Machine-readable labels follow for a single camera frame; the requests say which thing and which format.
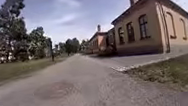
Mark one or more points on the row of distant trees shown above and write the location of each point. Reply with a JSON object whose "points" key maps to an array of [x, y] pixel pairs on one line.
{"points": [[71, 45]]}

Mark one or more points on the kerb stones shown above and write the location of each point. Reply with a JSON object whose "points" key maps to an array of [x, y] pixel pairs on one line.
{"points": [[140, 64]]}

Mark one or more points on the bush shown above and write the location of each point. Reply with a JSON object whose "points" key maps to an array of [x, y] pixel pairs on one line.
{"points": [[107, 51]]}

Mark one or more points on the grass verge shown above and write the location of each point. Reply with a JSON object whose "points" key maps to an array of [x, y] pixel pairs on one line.
{"points": [[181, 70]]}

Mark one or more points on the grey asphalt road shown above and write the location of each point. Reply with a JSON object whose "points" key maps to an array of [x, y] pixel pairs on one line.
{"points": [[82, 87]]}

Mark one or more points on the pole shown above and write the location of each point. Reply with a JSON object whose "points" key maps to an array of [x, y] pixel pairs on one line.
{"points": [[51, 50]]}

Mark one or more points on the yellow brick building with chimney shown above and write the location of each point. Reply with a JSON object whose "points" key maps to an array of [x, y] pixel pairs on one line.
{"points": [[153, 32]]}

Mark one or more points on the grass field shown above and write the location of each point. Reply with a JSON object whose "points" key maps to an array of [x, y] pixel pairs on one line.
{"points": [[13, 69]]}

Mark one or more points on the tall tree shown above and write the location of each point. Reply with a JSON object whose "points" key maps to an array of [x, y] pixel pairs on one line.
{"points": [[11, 31]]}

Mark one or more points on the grey paved forecourt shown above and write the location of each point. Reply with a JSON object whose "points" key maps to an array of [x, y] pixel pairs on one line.
{"points": [[133, 59]]}

